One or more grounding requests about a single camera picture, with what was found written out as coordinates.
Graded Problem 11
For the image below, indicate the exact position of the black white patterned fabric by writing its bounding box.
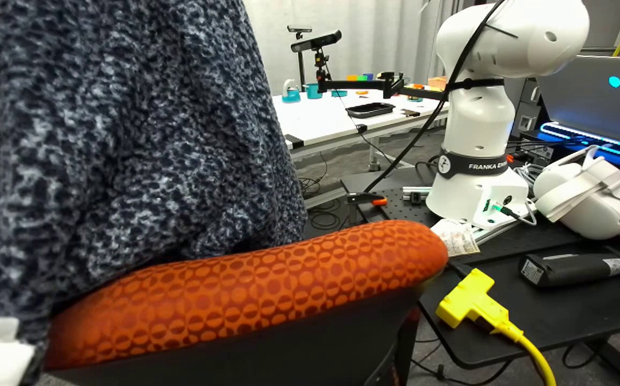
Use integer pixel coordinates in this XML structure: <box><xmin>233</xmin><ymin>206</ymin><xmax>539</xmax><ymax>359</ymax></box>
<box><xmin>0</xmin><ymin>0</ymin><xmax>312</xmax><ymax>386</ymax></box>

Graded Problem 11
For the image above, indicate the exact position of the white table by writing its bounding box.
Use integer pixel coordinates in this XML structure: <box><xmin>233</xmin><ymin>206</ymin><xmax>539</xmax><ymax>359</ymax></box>
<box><xmin>270</xmin><ymin>89</ymin><xmax>454</xmax><ymax>155</ymax></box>

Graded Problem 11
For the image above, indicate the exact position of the black shallow tray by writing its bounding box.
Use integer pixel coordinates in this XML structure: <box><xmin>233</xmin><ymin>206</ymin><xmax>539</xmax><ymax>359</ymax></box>
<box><xmin>343</xmin><ymin>101</ymin><xmax>397</xmax><ymax>120</ymax></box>

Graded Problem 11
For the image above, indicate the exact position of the grey pleated curtain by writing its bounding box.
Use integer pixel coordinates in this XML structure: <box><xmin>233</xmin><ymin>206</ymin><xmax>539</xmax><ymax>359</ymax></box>
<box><xmin>242</xmin><ymin>0</ymin><xmax>470</xmax><ymax>96</ymax></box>

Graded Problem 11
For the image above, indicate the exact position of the yellow plug connector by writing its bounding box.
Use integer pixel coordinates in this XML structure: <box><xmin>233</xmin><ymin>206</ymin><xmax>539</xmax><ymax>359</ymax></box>
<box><xmin>434</xmin><ymin>266</ymin><xmax>560</xmax><ymax>386</ymax></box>

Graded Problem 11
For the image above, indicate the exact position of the blue plastic case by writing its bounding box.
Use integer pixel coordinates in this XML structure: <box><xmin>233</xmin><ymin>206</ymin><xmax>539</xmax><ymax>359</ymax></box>
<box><xmin>536</xmin><ymin>120</ymin><xmax>620</xmax><ymax>181</ymax></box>

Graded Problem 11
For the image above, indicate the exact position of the black handheld device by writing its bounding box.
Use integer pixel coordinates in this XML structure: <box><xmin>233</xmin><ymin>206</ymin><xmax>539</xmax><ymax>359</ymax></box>
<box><xmin>517</xmin><ymin>245</ymin><xmax>620</xmax><ymax>293</ymax></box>

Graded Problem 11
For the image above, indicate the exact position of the white VR headset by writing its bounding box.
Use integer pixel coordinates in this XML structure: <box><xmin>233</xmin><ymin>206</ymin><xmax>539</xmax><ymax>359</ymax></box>
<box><xmin>532</xmin><ymin>145</ymin><xmax>620</xmax><ymax>242</ymax></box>

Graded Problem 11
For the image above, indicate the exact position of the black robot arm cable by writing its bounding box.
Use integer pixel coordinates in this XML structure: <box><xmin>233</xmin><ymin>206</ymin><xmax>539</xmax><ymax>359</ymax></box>
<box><xmin>361</xmin><ymin>0</ymin><xmax>509</xmax><ymax>197</ymax></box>

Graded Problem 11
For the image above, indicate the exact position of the black camera on stand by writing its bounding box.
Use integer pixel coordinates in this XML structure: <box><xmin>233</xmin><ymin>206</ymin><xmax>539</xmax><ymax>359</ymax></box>
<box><xmin>285</xmin><ymin>24</ymin><xmax>346</xmax><ymax>92</ymax></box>

